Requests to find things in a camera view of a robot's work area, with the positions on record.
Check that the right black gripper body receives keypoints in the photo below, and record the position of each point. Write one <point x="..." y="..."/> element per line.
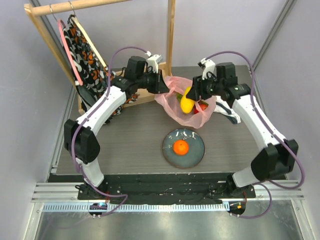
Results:
<point x="197" y="87"/>

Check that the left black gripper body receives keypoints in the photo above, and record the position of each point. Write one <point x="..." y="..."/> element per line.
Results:
<point x="150" y="82"/>

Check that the fake red apple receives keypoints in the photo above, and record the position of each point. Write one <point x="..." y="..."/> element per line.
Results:
<point x="202" y="104"/>

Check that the fake yellow mango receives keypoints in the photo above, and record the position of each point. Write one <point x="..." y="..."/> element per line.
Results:
<point x="186" y="104"/>

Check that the pink plastic bag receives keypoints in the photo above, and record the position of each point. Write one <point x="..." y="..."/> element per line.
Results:
<point x="171" y="103"/>

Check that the fake orange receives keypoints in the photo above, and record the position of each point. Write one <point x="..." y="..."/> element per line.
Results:
<point x="180" y="147"/>

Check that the blue ceramic plate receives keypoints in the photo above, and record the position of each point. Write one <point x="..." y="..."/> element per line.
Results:
<point x="196" y="148"/>

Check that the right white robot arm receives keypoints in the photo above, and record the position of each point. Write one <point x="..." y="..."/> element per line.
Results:
<point x="275" y="157"/>

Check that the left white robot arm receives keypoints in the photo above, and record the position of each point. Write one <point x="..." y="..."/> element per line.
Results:
<point x="80" y="136"/>

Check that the white navy shirt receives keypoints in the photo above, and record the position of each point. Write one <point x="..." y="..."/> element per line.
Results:
<point x="223" y="108"/>

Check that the patterned black orange garment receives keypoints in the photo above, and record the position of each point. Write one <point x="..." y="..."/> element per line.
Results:
<point x="91" y="71"/>

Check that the wooden clothes hanger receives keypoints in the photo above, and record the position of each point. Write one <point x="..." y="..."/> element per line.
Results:
<point x="75" y="20"/>

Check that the pink clothes hanger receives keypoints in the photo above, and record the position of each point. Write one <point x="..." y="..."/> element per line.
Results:
<point x="61" y="27"/>

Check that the wooden clothes rack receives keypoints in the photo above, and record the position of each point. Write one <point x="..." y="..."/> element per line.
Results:
<point x="57" y="49"/>

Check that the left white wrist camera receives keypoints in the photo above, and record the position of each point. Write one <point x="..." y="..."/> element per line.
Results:
<point x="152" y="62"/>

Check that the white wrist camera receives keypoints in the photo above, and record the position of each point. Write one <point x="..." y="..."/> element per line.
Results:
<point x="207" y="66"/>
<point x="152" y="62"/>

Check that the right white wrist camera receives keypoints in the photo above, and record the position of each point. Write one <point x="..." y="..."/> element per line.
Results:
<point x="207" y="66"/>

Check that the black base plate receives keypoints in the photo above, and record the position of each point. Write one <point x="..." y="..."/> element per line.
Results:
<point x="159" y="189"/>

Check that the slotted cable duct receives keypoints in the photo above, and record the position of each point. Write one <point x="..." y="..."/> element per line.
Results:
<point x="93" y="207"/>

